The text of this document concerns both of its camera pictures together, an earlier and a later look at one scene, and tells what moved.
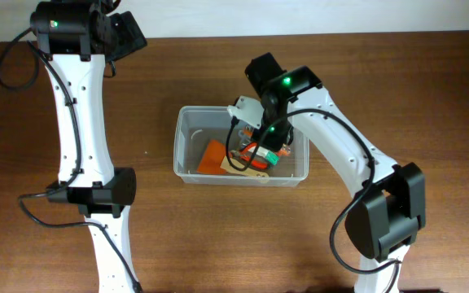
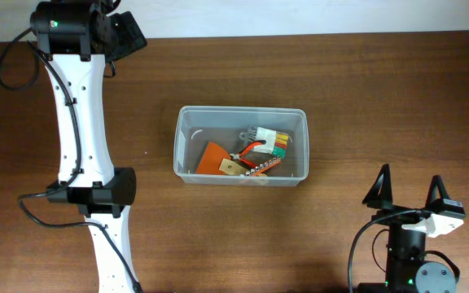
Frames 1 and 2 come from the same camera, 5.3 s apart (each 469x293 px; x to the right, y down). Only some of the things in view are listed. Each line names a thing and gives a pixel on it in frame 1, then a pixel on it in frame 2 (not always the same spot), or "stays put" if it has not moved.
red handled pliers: [246, 154] stays put
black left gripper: [133, 39] stays put
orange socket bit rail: [284, 150] to [266, 164]
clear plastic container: [210, 147] stays put
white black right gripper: [277, 140] to [383, 198]
